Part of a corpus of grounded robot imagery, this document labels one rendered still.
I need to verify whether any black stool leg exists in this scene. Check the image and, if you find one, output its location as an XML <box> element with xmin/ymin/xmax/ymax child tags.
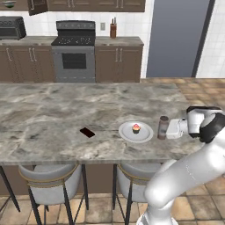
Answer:
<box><xmin>0</xmin><ymin>165</ymin><xmax>21</xmax><ymax>214</ymax></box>

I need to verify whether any pink frosted cupcake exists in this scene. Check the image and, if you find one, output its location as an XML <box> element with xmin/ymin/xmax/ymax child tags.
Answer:
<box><xmin>131</xmin><ymin>123</ymin><xmax>142</xmax><ymax>135</ymax></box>

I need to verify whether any grey padded stool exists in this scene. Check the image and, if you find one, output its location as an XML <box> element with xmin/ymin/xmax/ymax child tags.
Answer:
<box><xmin>18</xmin><ymin>163</ymin><xmax>90</xmax><ymax>225</ymax></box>
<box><xmin>112</xmin><ymin>163</ymin><xmax>165</xmax><ymax>225</ymax></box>

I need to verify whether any brown wall cupboard run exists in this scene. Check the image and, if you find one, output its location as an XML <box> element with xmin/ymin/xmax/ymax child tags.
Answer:
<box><xmin>0</xmin><ymin>0</ymin><xmax>147</xmax><ymax>13</ymax></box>

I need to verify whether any black toaster oven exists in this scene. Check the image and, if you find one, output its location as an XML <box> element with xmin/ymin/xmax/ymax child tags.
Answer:
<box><xmin>0</xmin><ymin>16</ymin><xmax>27</xmax><ymax>41</ymax></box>

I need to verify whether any brown open cupboard door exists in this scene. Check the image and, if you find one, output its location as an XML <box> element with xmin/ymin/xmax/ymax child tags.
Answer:
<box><xmin>26</xmin><ymin>0</ymin><xmax>49</xmax><ymax>17</ymax></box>

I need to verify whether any brown cinnamon bottle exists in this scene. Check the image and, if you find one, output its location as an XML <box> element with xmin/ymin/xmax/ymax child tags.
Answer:
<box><xmin>156</xmin><ymin>115</ymin><xmax>170</xmax><ymax>141</ymax></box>

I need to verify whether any brown knife block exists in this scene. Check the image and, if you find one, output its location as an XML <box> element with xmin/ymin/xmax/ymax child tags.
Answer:
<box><xmin>109</xmin><ymin>17</ymin><xmax>118</xmax><ymax>40</ymax></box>

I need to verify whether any tall grey blue panel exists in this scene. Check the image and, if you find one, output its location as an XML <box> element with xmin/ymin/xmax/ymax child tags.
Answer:
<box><xmin>146</xmin><ymin>0</ymin><xmax>216</xmax><ymax>79</ymax></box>

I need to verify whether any grey oven with hob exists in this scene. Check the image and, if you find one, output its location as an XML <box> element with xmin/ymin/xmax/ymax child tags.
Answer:
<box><xmin>50</xmin><ymin>19</ymin><xmax>97</xmax><ymax>83</ymax></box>

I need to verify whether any dark brown chocolate bar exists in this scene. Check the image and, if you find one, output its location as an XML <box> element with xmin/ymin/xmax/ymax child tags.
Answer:
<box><xmin>79</xmin><ymin>127</ymin><xmax>97</xmax><ymax>139</ymax></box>

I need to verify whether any grey round plate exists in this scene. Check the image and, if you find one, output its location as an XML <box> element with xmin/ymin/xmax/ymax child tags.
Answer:
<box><xmin>118</xmin><ymin>120</ymin><xmax>155</xmax><ymax>144</ymax></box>

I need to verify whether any green bowl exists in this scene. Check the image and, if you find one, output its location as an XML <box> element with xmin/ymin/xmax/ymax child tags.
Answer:
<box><xmin>1</xmin><ymin>0</ymin><xmax>18</xmax><ymax>9</ymax></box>

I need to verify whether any brown base cupboard run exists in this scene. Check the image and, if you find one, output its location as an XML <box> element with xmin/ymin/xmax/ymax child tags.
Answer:
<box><xmin>94</xmin><ymin>45</ymin><xmax>144</xmax><ymax>83</ymax></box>
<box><xmin>0</xmin><ymin>45</ymin><xmax>56</xmax><ymax>83</ymax></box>

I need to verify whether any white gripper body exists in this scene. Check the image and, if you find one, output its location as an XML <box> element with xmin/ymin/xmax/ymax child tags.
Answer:
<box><xmin>165</xmin><ymin>118</ymin><xmax>185</xmax><ymax>141</ymax></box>

